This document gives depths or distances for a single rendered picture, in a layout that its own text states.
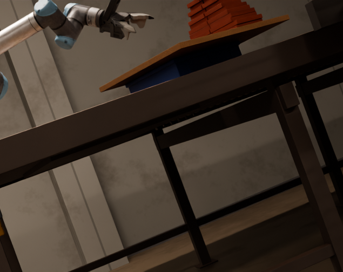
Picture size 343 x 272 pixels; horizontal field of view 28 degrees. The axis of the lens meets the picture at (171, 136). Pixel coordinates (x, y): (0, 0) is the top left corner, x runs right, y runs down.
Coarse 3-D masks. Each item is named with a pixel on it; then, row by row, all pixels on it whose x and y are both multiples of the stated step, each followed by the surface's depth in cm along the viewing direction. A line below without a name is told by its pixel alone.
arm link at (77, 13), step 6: (66, 6) 269; (72, 6) 268; (78, 6) 268; (84, 6) 267; (66, 12) 268; (72, 12) 267; (78, 12) 266; (84, 12) 266; (78, 18) 266; (84, 18) 266; (84, 24) 269
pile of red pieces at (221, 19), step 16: (208, 0) 235; (224, 0) 229; (240, 0) 232; (192, 16) 242; (208, 16) 233; (224, 16) 225; (240, 16) 225; (256, 16) 226; (192, 32) 240; (208, 32) 232
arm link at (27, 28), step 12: (48, 0) 253; (36, 12) 254; (48, 12) 253; (60, 12) 258; (12, 24) 259; (24, 24) 256; (36, 24) 256; (48, 24) 257; (60, 24) 258; (0, 36) 259; (12, 36) 258; (24, 36) 258; (0, 48) 260
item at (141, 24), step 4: (132, 16) 264; (136, 16) 263; (140, 16) 264; (144, 16) 264; (148, 16) 264; (132, 20) 265; (136, 20) 266; (140, 20) 266; (144, 20) 266; (140, 24) 267; (144, 24) 267
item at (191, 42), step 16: (288, 16) 231; (224, 32) 212; (240, 32) 217; (256, 32) 234; (176, 48) 202; (192, 48) 211; (208, 48) 227; (144, 64) 216; (160, 64) 223; (112, 80) 233; (128, 80) 235
